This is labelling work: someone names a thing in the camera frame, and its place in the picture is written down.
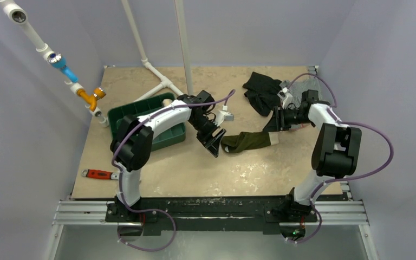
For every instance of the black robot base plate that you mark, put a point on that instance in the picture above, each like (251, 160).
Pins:
(270, 215)

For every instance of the cream rolled underwear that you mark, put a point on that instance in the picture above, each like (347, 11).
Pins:
(167, 103)

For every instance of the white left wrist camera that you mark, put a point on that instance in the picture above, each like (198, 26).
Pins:
(223, 116)

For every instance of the grey striped underwear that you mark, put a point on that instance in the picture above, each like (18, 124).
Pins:
(298, 87)

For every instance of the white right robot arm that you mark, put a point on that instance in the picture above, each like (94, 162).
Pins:
(336, 151)

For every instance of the adjustable wrench red handle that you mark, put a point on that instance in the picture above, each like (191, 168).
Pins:
(99, 174)

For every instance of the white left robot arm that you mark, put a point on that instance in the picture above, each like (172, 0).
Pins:
(132, 144)

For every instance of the green divided organizer tray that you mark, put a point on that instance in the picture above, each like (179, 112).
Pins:
(170, 137)

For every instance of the olive green underwear cream waistband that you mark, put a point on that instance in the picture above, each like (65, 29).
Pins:
(245, 141)

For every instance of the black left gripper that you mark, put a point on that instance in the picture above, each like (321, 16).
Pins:
(210, 142)

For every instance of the white PVC pipe frame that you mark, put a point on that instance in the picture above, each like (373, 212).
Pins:
(160, 34)

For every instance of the black striped underwear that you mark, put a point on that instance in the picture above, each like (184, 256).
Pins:
(262, 93)

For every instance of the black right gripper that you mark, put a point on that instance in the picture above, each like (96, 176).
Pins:
(279, 119)

